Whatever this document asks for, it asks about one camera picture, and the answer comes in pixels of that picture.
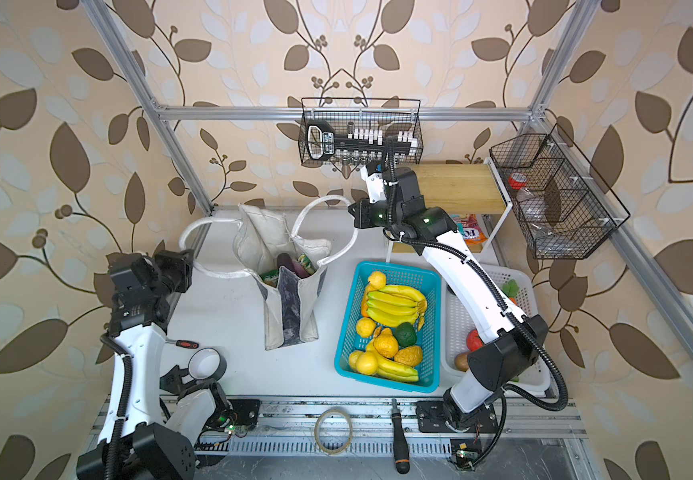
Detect red tomato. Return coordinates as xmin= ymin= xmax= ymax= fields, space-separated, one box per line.
xmin=465 ymin=329 xmax=484 ymax=352

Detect black tape roll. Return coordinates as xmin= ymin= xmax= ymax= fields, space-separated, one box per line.
xmin=188 ymin=347 xmax=228 ymax=381

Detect cream canvas tote bag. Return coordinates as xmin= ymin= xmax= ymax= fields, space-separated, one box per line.
xmin=178 ymin=195 xmax=357 ymax=350

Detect black handled screwdriver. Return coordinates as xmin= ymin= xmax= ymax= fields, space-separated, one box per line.
xmin=390 ymin=398 xmax=410 ymax=475

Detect yellow pear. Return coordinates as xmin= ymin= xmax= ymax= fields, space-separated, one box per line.
xmin=367 ymin=271 xmax=387 ymax=291

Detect Fox's candy bag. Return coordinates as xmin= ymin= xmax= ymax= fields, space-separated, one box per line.
xmin=451 ymin=214 xmax=487 ymax=245

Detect green snack bag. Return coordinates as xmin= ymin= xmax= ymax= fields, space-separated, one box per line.
xmin=294 ymin=254 xmax=316 ymax=278

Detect aluminium frame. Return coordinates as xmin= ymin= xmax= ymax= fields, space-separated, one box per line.
xmin=78 ymin=0 xmax=693 ymax=480

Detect clear tape roll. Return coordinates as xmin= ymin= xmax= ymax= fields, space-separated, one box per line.
xmin=314 ymin=407 xmax=354 ymax=456

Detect black wire basket wall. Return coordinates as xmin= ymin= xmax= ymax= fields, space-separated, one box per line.
xmin=489 ymin=124 xmax=630 ymax=260
xmin=298 ymin=95 xmax=423 ymax=170

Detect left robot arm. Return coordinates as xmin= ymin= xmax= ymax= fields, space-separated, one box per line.
xmin=76 ymin=249 xmax=228 ymax=479

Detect white wooden two-tier shelf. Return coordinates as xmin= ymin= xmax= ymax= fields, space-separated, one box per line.
xmin=410 ymin=161 xmax=513 ymax=266

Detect banana bunch upper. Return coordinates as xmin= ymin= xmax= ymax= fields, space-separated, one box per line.
xmin=359 ymin=284 xmax=428 ymax=328

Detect black wire basket right wall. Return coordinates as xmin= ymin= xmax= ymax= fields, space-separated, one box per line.
xmin=489 ymin=124 xmax=630 ymax=260

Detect banana lower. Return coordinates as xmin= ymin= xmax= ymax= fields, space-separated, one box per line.
xmin=368 ymin=350 xmax=419 ymax=383

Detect black wire basket back wall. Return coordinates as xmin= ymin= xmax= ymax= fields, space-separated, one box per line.
xmin=298 ymin=95 xmax=423 ymax=170

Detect plastic bottle red cap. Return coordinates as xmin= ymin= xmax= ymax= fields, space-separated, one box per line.
xmin=507 ymin=172 xmax=554 ymax=240

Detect black socket tool set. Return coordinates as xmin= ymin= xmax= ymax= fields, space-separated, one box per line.
xmin=298 ymin=120 xmax=423 ymax=166

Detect yellow textured fruit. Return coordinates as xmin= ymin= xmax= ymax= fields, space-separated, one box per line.
xmin=372 ymin=330 xmax=399 ymax=359

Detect yellow lemon bottom left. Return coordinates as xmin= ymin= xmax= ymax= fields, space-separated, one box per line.
xmin=348 ymin=350 xmax=379 ymax=376

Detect green bell pepper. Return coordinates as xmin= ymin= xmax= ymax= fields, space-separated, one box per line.
xmin=392 ymin=322 xmax=417 ymax=348

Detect white plastic basket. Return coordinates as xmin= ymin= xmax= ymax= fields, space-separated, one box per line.
xmin=441 ymin=264 xmax=552 ymax=397

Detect red handled screwdriver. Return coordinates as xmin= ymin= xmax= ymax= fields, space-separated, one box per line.
xmin=166 ymin=338 xmax=200 ymax=350

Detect teal plastic basket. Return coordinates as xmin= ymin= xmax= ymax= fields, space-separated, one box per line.
xmin=336 ymin=261 xmax=441 ymax=393

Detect small yellow lemon left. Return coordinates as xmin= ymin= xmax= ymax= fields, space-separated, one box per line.
xmin=355 ymin=317 xmax=376 ymax=338

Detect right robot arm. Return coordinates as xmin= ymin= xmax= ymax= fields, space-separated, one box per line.
xmin=348 ymin=160 xmax=568 ymax=430

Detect purple eggplant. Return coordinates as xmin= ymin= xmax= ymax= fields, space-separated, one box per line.
xmin=276 ymin=252 xmax=310 ymax=279

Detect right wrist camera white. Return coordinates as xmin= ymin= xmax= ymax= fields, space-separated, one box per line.
xmin=359 ymin=161 xmax=386 ymax=204

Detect brown potato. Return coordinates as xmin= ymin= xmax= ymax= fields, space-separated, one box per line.
xmin=454 ymin=352 xmax=469 ymax=372

